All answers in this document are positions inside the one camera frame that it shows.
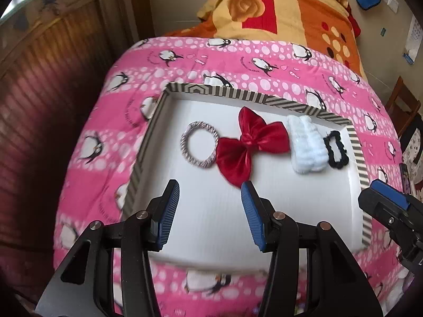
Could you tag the striped rim white cardboard box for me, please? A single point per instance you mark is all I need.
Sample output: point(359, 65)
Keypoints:
point(205, 204)

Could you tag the wall calendar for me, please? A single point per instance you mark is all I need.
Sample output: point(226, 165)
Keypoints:
point(411, 43)

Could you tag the wooden panel partition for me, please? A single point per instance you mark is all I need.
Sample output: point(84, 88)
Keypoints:
point(49, 89)

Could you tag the dark phone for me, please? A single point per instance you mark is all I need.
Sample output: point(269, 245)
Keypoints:
point(405, 178)

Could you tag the black scrunchie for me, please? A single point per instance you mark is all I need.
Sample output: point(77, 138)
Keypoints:
point(327, 146)

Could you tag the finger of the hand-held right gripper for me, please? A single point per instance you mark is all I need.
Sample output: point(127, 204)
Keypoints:
point(387, 194)

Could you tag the pink penguin print blanket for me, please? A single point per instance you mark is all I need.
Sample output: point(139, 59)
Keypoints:
point(231, 62)

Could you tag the white wall switch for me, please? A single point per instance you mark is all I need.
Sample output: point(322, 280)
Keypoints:
point(392, 2)

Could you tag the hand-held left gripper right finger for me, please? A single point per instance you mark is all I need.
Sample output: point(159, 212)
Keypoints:
point(252, 218)

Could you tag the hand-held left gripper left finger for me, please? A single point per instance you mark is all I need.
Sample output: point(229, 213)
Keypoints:
point(168, 216)

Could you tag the wooden chair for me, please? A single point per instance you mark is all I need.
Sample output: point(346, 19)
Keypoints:
point(401, 99)

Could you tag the red satin bow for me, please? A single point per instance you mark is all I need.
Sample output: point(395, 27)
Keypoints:
point(261, 135)

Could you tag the floral patterned cloth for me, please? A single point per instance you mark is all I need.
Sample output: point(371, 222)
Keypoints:
point(414, 145)

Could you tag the orange floral blanket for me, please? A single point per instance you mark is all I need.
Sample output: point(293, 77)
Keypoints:
point(284, 13)

